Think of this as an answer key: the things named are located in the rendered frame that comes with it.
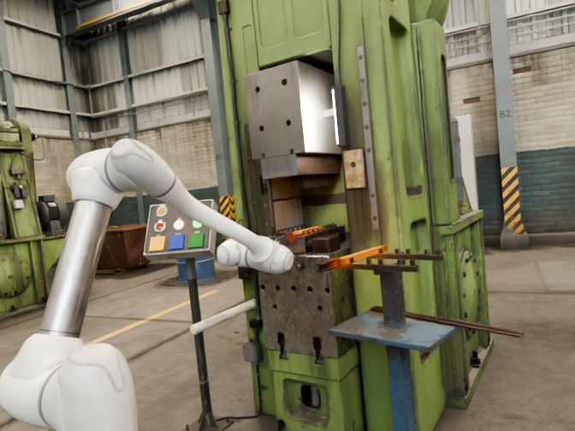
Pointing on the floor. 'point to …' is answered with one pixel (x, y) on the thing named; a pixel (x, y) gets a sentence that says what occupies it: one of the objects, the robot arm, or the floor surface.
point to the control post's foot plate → (210, 423)
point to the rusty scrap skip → (123, 250)
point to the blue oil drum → (204, 265)
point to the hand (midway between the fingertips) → (283, 237)
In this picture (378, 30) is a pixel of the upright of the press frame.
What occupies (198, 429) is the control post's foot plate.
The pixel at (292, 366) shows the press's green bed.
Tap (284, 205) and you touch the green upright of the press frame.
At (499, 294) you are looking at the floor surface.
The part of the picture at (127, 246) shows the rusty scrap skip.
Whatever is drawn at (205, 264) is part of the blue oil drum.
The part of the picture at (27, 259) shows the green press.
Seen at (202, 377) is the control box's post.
